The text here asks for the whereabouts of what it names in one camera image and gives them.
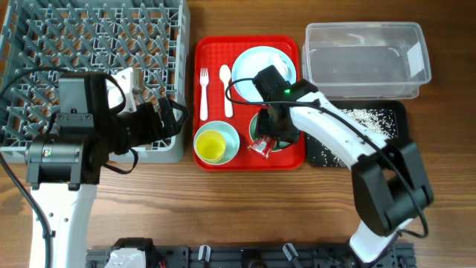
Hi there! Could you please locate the light blue plate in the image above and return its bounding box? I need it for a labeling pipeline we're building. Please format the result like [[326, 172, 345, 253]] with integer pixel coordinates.
[[231, 46, 297, 102]]

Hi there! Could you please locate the white plastic spoon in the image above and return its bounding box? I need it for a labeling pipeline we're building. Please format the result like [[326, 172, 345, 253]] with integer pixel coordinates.
[[219, 65, 234, 118]]

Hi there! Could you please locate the red plastic tray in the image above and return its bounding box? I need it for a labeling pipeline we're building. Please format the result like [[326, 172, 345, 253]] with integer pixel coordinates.
[[193, 35, 306, 172]]

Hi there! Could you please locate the red snack wrapper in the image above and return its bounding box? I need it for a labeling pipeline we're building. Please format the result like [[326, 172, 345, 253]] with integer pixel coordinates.
[[248, 135, 277, 159]]

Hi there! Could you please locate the clear plastic bin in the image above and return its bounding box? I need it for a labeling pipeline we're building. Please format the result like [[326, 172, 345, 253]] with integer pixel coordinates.
[[302, 22, 432, 100]]

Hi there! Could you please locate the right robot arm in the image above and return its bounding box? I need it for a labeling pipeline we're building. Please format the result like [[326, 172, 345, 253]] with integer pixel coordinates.
[[252, 76, 434, 266]]

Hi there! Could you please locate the white rice pile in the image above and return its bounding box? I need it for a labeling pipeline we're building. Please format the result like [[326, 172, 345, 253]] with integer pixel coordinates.
[[306, 109, 399, 168]]

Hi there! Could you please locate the white plastic fork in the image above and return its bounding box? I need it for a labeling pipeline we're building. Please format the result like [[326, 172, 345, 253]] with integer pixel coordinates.
[[199, 68, 209, 121]]

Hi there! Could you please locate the black waste tray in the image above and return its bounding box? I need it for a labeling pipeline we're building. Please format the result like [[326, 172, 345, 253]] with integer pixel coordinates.
[[305, 100, 409, 168]]

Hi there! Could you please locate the light blue bowl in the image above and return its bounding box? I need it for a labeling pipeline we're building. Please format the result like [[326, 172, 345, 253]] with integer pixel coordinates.
[[193, 121, 240, 165]]

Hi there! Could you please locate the yellow plastic cup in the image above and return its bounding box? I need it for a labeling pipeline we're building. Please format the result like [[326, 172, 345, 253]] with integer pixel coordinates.
[[195, 130, 226, 163]]

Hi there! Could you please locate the white tissue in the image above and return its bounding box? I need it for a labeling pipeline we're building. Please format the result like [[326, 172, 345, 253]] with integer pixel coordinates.
[[270, 54, 289, 79]]

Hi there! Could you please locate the mint green bowl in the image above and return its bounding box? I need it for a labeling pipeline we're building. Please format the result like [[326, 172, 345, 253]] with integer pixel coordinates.
[[249, 109, 300, 153]]

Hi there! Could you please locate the grey dishwasher rack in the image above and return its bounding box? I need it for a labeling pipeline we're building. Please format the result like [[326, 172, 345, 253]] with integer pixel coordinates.
[[1, 0, 190, 163]]

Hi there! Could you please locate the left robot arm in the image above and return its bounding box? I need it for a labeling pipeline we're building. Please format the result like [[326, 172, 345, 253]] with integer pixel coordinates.
[[25, 71, 189, 267]]

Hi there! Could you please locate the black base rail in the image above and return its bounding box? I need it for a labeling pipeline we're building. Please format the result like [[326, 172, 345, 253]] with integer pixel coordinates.
[[86, 243, 417, 268]]

